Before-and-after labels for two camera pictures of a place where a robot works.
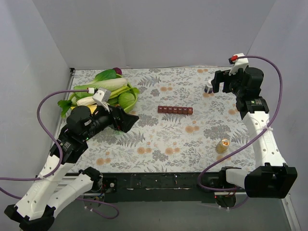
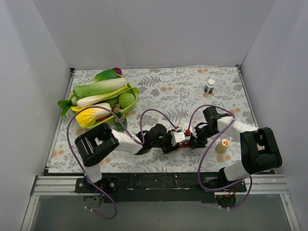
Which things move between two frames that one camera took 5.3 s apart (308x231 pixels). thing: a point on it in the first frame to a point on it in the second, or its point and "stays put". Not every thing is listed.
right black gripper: x=229 y=80 to x=196 y=141
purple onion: x=117 y=70 stays put
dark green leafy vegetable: x=107 y=74 stays put
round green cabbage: x=125 y=99 stays put
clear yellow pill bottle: x=222 y=146 stays put
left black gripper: x=118 y=118 to x=169 y=146
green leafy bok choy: x=111 y=83 stays put
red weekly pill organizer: x=175 y=109 to x=185 y=144
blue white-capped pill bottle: x=209 y=84 stays put
